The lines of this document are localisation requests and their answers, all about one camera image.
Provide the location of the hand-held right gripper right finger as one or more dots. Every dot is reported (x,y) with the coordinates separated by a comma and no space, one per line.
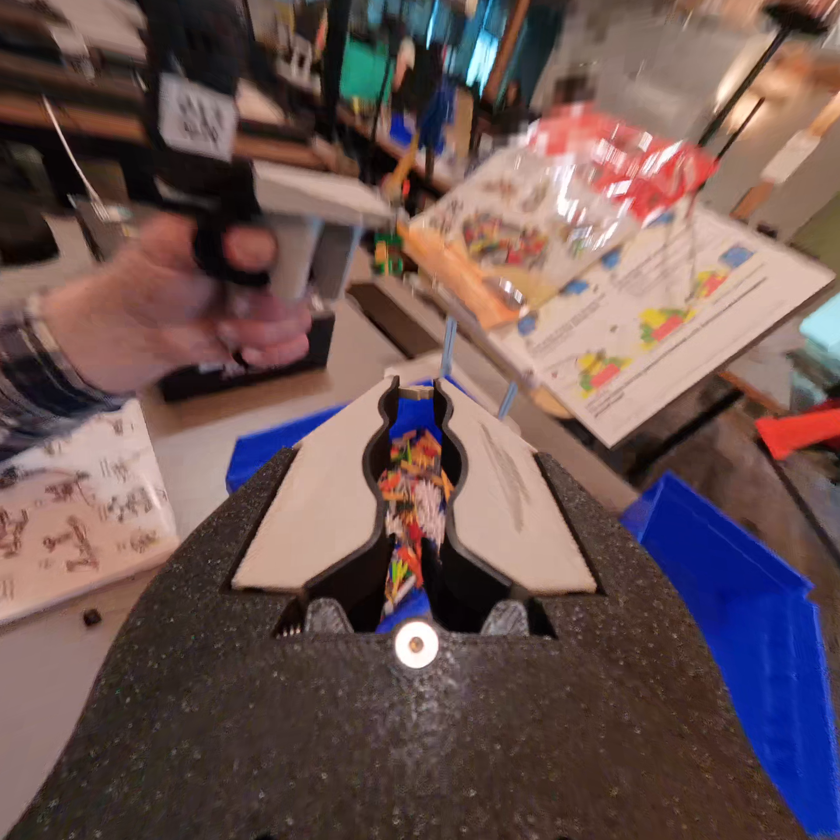
(525,525)

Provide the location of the printed toy model leaflet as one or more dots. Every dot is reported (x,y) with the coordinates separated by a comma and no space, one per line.
(72,512)

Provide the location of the blue plastic bin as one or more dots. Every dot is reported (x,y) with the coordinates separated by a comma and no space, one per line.
(748,617)
(282,446)

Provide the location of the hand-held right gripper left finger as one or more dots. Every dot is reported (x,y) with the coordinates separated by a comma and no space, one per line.
(309,525)

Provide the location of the person's left hand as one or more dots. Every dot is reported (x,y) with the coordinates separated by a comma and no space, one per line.
(145,315)

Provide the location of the small black toy bit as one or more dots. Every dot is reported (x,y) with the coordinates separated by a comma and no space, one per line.
(93,616)

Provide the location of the orange traffic cone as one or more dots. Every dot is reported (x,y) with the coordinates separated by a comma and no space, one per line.
(801,431)

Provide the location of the building instruction sheet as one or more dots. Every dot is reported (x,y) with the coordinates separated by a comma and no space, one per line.
(683,315)

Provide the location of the black cardboard box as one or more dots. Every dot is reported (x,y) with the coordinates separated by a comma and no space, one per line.
(250,374)

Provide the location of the green connector orange rod piece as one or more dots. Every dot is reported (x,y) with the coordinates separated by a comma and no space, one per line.
(389,252)

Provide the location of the toy set packaging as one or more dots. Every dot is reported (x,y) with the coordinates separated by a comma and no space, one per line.
(551,210)

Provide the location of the pile of colourful toy pieces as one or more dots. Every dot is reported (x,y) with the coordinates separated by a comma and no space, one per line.
(414,512)

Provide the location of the person's left forearm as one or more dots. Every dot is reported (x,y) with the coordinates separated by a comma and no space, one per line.
(46,381)

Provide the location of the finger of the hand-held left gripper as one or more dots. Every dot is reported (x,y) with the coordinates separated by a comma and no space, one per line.
(322,197)

